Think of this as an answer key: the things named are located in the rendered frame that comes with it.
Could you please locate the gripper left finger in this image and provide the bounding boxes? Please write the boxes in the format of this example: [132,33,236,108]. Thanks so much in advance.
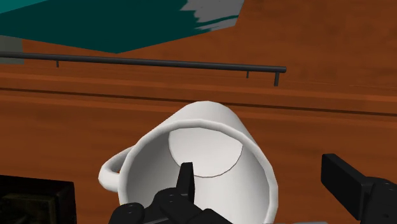
[108,162,234,224]

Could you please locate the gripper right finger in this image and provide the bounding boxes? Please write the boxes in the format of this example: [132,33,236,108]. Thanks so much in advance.
[321,153,397,224]

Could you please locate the white mug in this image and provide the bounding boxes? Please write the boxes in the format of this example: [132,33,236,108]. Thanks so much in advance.
[98,100,279,224]

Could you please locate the brown wooden chest of drawers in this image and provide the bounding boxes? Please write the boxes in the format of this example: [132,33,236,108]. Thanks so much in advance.
[0,0,397,224]

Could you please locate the black box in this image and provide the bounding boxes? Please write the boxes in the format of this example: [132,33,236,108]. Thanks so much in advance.
[0,174,78,224]

